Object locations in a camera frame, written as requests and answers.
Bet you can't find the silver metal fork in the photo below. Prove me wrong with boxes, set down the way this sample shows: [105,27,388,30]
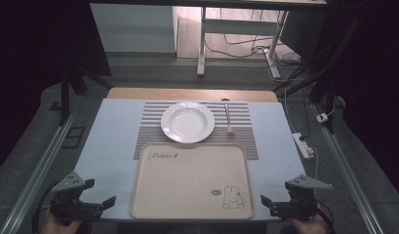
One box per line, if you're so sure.
[223,103,235,137]

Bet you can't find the white cabinet panel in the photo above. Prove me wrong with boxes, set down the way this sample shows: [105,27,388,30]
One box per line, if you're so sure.
[89,3,178,54]

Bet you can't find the person's right hand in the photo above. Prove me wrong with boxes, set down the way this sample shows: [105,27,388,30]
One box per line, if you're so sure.
[288,213,329,234]

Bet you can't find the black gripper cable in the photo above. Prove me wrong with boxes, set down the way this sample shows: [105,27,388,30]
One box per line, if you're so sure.
[31,180,60,234]
[316,200,337,234]

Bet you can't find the aluminium rail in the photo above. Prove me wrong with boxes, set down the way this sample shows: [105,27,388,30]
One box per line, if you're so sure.
[310,102,385,234]
[0,108,78,234]

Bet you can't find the beige tray with rabbit print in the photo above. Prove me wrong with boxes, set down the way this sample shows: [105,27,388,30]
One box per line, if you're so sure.
[129,142,256,220]

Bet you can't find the tangled floor cables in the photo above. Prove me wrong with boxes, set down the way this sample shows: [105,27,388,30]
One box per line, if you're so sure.
[204,8,303,82]

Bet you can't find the white ceramic plate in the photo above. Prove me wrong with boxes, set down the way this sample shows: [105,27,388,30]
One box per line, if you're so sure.
[160,100,217,144]

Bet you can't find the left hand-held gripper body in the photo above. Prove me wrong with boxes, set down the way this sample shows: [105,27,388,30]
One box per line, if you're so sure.
[50,171,103,225]

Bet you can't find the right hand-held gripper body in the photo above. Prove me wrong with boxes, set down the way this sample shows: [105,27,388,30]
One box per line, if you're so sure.
[270,174,335,223]

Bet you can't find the white desk frame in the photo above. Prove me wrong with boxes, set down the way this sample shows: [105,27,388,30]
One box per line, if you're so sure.
[196,6,290,80]

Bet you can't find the person's left hand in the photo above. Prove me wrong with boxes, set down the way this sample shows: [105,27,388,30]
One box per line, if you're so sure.
[40,210,84,234]

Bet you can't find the thin white cable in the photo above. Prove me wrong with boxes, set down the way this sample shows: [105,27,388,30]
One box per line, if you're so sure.
[309,146,320,180]

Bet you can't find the striped woven placemat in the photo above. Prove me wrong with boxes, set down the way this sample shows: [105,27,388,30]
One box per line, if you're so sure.
[133,100,259,161]

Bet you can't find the black metal stand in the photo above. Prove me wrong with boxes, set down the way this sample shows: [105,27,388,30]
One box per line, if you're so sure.
[272,13,367,135]
[58,62,114,127]

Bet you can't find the white power strip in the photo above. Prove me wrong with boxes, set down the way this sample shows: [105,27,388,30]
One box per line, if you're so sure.
[291,132,315,160]

